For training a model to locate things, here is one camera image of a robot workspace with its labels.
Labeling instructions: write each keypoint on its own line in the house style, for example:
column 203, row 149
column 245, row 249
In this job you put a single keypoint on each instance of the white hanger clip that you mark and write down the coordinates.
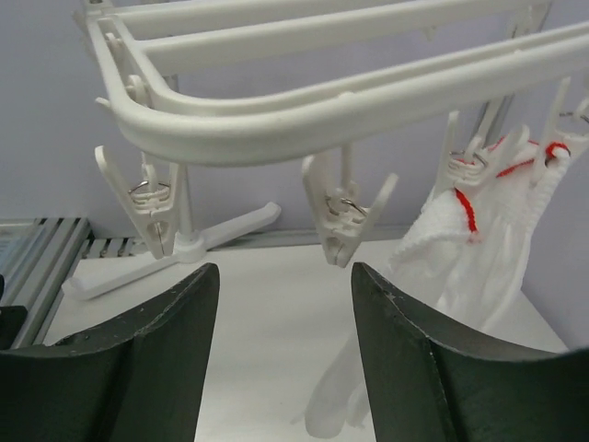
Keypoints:
column 340, row 221
column 152, row 204

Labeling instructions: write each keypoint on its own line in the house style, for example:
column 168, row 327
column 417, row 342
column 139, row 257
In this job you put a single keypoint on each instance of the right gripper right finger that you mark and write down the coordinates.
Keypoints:
column 432, row 378

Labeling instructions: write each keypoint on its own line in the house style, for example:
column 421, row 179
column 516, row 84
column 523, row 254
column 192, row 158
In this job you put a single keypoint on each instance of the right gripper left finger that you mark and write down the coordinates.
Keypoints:
column 136, row 377

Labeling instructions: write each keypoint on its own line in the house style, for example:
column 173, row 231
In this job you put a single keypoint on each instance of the white clip drying hanger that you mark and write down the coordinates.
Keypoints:
column 138, row 47

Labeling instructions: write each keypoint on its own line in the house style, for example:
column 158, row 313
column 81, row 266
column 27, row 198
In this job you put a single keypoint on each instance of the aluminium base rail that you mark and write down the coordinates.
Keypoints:
column 37, row 256

